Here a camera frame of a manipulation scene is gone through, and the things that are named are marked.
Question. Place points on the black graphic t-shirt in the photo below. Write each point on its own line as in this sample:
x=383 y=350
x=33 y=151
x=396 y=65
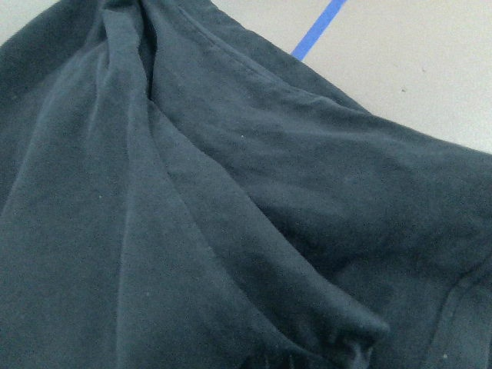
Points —
x=177 y=192

